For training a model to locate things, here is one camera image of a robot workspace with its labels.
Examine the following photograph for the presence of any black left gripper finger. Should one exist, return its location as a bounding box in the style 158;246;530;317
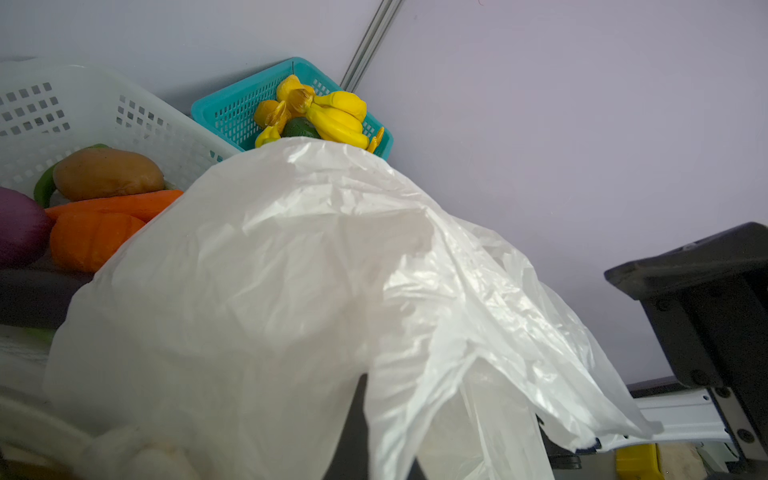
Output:
323;373;428;480

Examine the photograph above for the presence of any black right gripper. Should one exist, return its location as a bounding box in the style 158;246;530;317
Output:
604;222;767;468

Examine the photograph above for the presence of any white plastic grocery bag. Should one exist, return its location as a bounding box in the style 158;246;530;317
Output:
43;139;661;479

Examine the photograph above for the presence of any canvas floral tote bag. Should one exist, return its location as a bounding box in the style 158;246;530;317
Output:
1;330;200;479

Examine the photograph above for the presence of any toy carrot back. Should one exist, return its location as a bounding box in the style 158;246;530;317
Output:
46;190;183;222

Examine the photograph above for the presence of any green toy avocado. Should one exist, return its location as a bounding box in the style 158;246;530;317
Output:
281;117;321;139

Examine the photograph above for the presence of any toy banana bunch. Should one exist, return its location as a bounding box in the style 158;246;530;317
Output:
285;89;370;149

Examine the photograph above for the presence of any long purple toy eggplant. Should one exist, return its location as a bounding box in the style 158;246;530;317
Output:
0;268;93;329

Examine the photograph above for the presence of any teal plastic fruit basket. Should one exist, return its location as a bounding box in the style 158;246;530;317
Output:
190;56;395;161

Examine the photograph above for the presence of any brown toy potato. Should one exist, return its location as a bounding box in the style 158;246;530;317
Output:
53;148;165;201

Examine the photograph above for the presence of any purple toy onion back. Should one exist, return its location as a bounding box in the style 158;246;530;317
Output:
1;187;53;268

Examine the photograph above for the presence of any white plastic vegetable basket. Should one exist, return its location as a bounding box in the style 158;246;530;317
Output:
1;59;239;195

